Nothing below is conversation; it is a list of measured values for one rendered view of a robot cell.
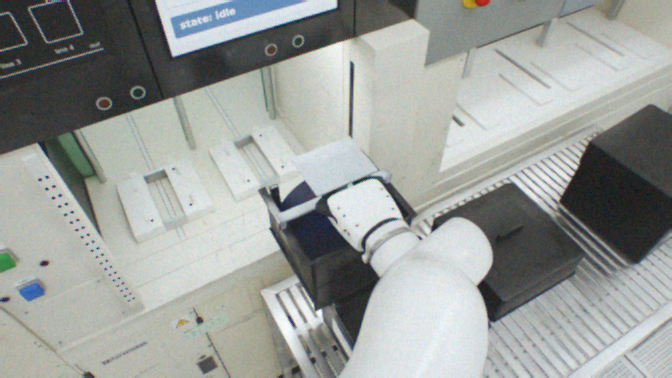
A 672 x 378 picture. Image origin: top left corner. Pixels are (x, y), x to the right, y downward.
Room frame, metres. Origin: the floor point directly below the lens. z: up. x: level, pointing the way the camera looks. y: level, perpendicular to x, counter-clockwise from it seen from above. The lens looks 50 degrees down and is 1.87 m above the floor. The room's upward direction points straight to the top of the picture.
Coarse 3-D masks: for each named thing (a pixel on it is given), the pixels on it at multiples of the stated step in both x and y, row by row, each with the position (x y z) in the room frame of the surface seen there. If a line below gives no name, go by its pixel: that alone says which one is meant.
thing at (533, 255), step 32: (512, 192) 0.85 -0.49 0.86; (480, 224) 0.74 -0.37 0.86; (512, 224) 0.74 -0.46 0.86; (544, 224) 0.74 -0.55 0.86; (512, 256) 0.64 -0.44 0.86; (544, 256) 0.64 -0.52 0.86; (576, 256) 0.64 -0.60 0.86; (480, 288) 0.57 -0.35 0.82; (512, 288) 0.55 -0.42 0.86; (544, 288) 0.59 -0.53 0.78
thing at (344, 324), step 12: (372, 288) 0.60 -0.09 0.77; (348, 300) 0.57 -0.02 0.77; (360, 300) 0.57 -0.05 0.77; (324, 312) 0.51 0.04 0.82; (336, 312) 0.46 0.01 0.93; (348, 312) 0.53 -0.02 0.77; (360, 312) 0.53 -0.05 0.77; (336, 324) 0.45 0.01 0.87; (348, 324) 0.50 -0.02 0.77; (360, 324) 0.50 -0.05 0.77; (336, 336) 0.46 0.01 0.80; (348, 336) 0.41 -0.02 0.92; (348, 348) 0.41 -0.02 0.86
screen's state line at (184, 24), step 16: (240, 0) 0.66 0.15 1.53; (256, 0) 0.67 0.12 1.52; (272, 0) 0.69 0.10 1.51; (288, 0) 0.70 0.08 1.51; (304, 0) 0.71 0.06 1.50; (176, 16) 0.61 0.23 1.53; (192, 16) 0.62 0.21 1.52; (208, 16) 0.63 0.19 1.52; (224, 16) 0.65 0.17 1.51; (240, 16) 0.66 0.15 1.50; (176, 32) 0.61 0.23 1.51; (192, 32) 0.62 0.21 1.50
